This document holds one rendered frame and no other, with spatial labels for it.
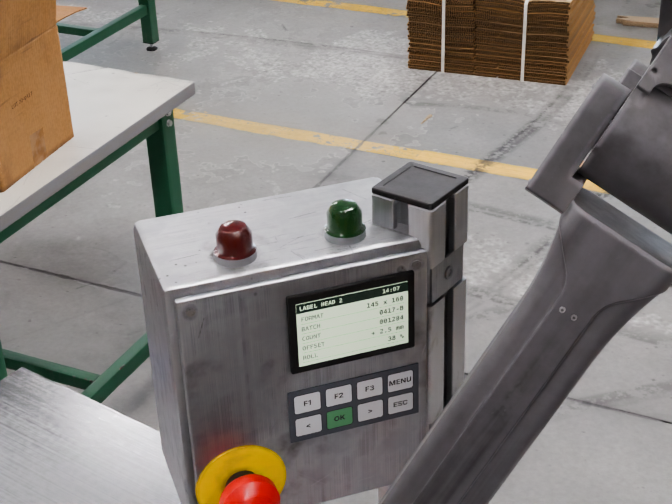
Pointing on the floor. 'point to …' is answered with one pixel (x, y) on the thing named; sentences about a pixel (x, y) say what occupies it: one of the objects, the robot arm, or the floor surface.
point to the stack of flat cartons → (500, 37)
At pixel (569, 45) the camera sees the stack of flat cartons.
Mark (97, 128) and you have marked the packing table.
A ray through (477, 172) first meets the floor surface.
